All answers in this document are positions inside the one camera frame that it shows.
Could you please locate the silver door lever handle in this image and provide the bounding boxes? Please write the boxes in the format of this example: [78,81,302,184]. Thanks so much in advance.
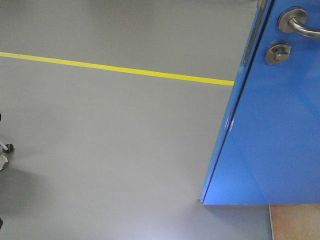
[277,7,320,39]

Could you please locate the large plywood platform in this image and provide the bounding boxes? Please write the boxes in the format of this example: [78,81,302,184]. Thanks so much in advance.
[269,204,320,240]

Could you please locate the office chair caster leg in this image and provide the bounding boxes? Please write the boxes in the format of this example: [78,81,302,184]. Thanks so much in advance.
[0,141,14,154]

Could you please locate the white chair base piece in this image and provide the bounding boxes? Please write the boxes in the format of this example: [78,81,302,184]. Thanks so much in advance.
[0,154,9,171]

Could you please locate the metal latch plate door edge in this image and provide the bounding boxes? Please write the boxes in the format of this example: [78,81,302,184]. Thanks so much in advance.
[242,0,268,67]

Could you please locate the blue door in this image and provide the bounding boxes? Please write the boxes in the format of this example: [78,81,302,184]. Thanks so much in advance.
[200,0,320,205]

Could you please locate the silver lock cylinder rosette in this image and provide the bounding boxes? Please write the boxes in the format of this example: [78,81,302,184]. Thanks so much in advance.
[265,43,292,65]

